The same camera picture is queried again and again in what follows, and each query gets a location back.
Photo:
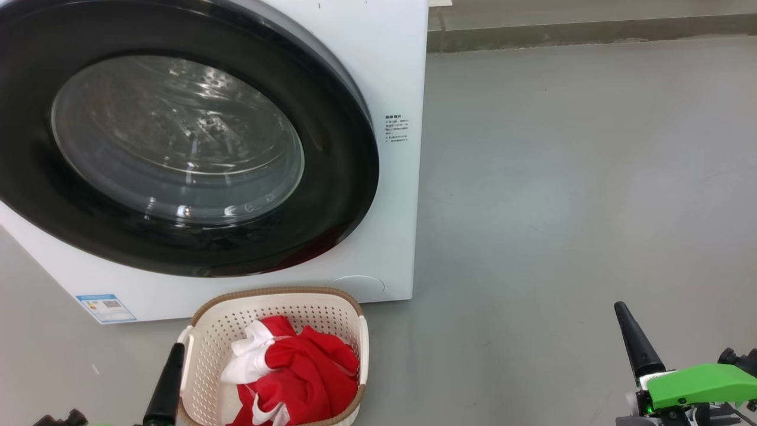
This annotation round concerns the cream perforated laundry basket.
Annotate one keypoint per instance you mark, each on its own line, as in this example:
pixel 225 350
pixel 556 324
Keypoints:
pixel 213 355

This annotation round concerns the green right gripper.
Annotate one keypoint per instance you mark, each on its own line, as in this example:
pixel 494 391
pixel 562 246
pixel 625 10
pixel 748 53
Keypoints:
pixel 698 384

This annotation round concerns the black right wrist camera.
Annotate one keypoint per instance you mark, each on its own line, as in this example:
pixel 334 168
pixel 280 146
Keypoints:
pixel 739 360

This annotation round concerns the white front-load washing machine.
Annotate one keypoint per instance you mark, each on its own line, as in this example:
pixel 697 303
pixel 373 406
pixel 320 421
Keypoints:
pixel 390 236

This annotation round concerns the blue energy label sticker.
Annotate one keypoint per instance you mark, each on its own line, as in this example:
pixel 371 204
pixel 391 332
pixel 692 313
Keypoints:
pixel 106 307

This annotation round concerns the black glass washing machine door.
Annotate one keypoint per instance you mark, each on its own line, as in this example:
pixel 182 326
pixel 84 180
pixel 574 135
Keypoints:
pixel 177 136

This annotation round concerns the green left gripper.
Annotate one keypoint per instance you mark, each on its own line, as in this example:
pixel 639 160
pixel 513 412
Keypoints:
pixel 112 423

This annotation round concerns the printed text label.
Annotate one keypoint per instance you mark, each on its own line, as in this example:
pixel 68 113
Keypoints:
pixel 397 129

